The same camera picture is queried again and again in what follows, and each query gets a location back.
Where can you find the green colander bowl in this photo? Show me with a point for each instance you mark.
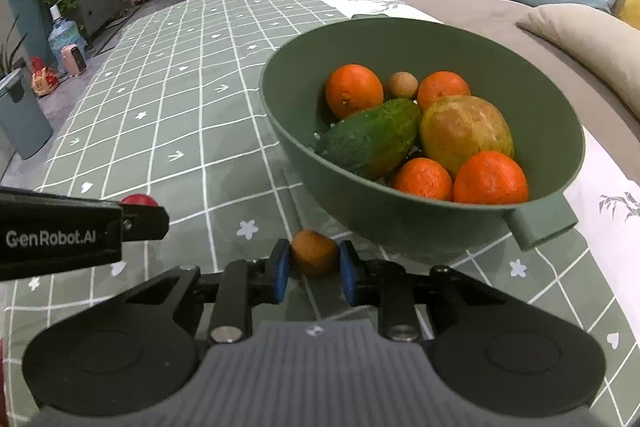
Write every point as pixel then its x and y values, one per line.
pixel 325 192

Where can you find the orange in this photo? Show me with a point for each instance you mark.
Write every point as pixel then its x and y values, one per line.
pixel 491 179
pixel 421 179
pixel 354 89
pixel 442 89

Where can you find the small red fruit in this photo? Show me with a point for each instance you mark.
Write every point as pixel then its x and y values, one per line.
pixel 139 199

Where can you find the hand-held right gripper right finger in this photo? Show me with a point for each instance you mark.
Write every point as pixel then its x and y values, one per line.
pixel 348 276

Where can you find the green cucumber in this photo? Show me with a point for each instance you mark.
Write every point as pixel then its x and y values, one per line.
pixel 372 137

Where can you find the long-leaf potted plant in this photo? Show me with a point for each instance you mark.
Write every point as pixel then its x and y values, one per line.
pixel 9 52

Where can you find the beige sofa cushion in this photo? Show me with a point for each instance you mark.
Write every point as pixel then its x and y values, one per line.
pixel 585 42

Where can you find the small brown round fruit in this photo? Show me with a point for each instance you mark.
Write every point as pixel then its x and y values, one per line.
pixel 402 85
pixel 314 253

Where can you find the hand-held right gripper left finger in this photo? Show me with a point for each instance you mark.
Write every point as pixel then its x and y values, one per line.
pixel 283 274

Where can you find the beige sofa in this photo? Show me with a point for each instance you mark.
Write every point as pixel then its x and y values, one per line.
pixel 450 4

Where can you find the yellow pillow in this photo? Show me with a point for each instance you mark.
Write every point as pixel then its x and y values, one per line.
pixel 631 9

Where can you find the pink space heater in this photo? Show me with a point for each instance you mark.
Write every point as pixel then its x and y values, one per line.
pixel 74 61

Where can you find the grey trash bin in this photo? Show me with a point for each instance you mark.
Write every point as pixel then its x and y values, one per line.
pixel 22 117

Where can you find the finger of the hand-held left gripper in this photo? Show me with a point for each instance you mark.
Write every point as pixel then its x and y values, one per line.
pixel 147 223

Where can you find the red gift box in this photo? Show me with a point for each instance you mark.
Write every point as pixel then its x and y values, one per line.
pixel 44 79

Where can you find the yellow-green mango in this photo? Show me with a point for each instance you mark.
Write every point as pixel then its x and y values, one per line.
pixel 465 132

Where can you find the blue water bottle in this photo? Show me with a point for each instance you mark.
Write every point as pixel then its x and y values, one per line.
pixel 65 37

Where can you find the green checked tablecloth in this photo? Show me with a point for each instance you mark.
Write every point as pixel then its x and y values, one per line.
pixel 175 107

